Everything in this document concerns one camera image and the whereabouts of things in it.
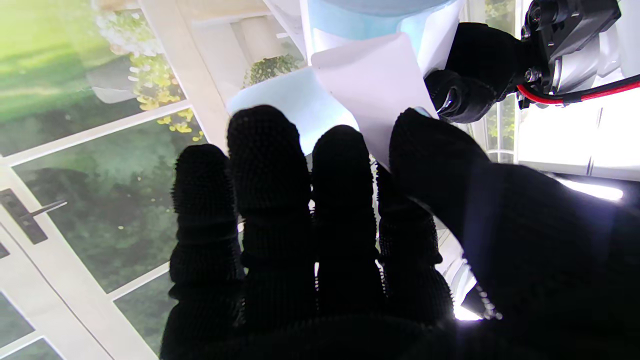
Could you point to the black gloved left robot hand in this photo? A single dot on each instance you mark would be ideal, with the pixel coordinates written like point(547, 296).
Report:
point(480, 65)

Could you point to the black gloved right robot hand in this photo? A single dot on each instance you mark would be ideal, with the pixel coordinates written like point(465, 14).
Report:
point(350, 275)

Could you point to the white peeled label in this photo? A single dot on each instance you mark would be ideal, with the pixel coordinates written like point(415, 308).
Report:
point(375, 85)

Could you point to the light blue label roll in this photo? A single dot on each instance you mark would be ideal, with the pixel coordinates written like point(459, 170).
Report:
point(350, 20)

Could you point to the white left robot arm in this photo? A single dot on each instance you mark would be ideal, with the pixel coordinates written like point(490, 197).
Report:
point(630, 40)

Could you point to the garden window backdrop banner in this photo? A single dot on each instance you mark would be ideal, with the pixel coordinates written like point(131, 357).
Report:
point(100, 200)

